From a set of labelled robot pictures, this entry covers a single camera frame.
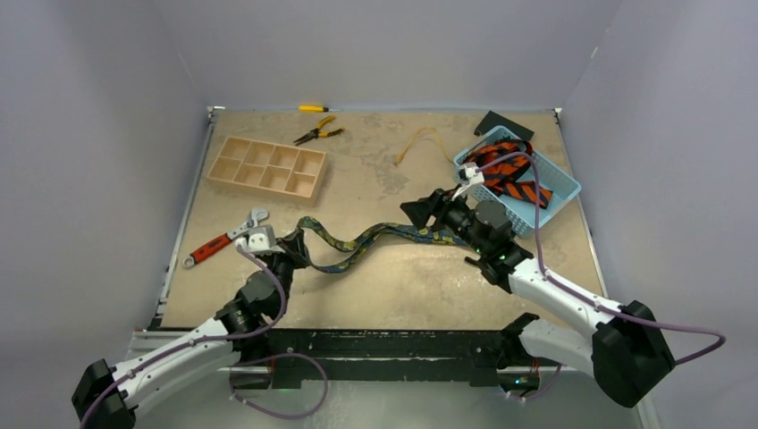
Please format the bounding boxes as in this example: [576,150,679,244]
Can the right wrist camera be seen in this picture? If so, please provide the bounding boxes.
[452,163,484,200]

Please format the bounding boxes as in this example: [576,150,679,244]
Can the red handled adjustable wrench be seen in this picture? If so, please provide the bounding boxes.
[181,208,269,269]

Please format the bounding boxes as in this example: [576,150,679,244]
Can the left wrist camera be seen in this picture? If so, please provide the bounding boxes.
[233,224,281,255]

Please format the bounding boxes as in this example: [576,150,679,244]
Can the black flat box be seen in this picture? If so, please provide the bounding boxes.
[473,111,535,141]

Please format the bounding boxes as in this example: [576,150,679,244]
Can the wooden compartment tray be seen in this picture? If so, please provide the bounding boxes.
[206,137,328,206]

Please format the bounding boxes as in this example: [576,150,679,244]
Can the yellow black pliers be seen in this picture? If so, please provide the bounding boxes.
[293,115,345,146]

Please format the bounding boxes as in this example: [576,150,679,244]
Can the blue floral tie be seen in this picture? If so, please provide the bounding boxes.
[277,216,467,274]

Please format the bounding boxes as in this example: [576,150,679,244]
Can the light blue plastic basket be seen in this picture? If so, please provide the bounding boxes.
[453,126,581,238]

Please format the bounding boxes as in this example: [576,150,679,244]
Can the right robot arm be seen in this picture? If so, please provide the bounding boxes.
[400,189,676,408]

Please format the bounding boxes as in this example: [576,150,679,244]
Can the yellow handled screwdriver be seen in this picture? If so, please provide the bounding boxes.
[298,105,341,113]

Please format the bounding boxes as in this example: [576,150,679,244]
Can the yellow cable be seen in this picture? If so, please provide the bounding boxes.
[395,127,456,165]

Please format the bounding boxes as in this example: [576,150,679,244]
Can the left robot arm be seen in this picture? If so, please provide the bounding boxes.
[72,229,308,428]

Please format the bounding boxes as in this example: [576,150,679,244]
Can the orange black striped tie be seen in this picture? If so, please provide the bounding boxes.
[464,138,552,209]

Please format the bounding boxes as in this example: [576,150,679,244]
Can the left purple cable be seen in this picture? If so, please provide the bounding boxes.
[77,245,289,429]

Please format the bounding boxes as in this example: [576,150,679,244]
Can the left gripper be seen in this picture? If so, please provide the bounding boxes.
[262,228,309,315]

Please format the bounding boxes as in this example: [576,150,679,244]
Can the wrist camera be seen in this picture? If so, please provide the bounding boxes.
[452,163,484,200]
[233,224,281,255]

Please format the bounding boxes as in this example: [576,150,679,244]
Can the black base frame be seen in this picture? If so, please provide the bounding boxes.
[233,328,541,391]

